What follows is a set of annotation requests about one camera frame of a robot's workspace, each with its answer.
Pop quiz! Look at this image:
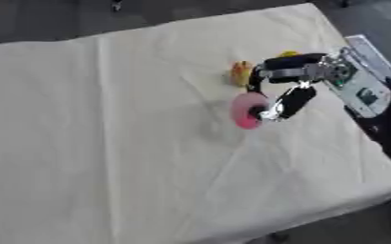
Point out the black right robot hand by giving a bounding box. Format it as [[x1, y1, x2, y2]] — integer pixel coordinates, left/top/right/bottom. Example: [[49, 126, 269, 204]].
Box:
[[245, 52, 329, 123]]

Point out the white flat box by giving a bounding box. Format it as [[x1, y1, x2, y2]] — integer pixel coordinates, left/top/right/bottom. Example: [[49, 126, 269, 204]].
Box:
[[343, 34, 391, 86]]

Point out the yellow and orange toy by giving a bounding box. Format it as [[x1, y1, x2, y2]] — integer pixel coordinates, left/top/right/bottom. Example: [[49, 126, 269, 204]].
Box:
[[229, 60, 256, 88]]

